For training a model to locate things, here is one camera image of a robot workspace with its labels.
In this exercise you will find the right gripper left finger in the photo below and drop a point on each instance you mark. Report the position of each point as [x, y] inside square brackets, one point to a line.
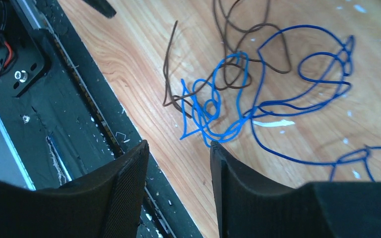
[105, 203]

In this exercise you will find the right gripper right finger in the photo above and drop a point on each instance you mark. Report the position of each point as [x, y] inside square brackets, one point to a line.
[250, 205]

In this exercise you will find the white scrap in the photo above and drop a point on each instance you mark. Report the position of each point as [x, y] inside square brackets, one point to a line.
[279, 123]

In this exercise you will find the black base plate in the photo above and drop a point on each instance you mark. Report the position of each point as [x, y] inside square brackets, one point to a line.
[59, 120]

